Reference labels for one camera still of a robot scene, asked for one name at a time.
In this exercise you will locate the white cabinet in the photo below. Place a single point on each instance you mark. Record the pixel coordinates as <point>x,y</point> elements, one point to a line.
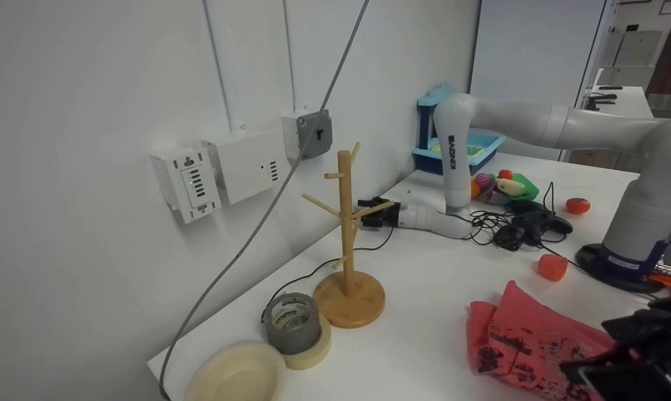
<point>616,100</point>

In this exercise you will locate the white slotted outlet box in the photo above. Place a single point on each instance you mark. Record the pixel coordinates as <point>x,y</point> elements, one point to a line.
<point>185,185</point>

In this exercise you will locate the white wall conduit pipe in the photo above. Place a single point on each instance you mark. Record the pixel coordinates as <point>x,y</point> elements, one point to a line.
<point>290,59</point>
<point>218,68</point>

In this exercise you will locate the cream tape roll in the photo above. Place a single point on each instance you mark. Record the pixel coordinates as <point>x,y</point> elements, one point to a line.
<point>316,356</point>

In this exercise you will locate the small red toy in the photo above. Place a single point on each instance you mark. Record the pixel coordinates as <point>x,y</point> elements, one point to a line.
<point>579,206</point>

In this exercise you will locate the black handheld controller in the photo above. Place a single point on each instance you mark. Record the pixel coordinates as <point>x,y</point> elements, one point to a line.
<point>543,219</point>

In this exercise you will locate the cream bowl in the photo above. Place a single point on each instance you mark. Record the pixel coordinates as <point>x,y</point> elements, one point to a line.
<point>236,375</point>

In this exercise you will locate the black power adapter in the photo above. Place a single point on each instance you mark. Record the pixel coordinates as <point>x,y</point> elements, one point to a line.
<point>512,236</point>

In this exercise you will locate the small orange cup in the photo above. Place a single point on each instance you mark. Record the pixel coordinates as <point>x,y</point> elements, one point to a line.
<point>551,267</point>

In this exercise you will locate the red shirt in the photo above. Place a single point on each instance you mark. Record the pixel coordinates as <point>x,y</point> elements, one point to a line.
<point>526,335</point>

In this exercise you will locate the white robot arm with lettering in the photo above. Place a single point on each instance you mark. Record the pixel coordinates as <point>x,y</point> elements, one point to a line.
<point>453,147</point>

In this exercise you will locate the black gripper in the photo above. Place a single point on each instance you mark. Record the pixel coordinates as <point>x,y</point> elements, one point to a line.
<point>659,347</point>

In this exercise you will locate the white plain wall box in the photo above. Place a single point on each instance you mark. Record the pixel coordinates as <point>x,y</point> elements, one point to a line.
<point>247,168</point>

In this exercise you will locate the wooden mug tree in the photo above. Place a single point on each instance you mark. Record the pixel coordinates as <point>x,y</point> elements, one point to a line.
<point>348,296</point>

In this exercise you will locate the blue plastic bin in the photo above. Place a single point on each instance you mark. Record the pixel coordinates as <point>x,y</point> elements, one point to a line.
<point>483,158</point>

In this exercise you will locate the grey bowl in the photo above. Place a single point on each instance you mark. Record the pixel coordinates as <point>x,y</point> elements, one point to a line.
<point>280,336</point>

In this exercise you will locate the small black camera device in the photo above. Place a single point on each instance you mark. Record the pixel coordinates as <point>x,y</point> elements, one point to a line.
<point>380,213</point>

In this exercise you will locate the grey junction box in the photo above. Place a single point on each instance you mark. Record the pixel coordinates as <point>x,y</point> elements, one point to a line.
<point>309,135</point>

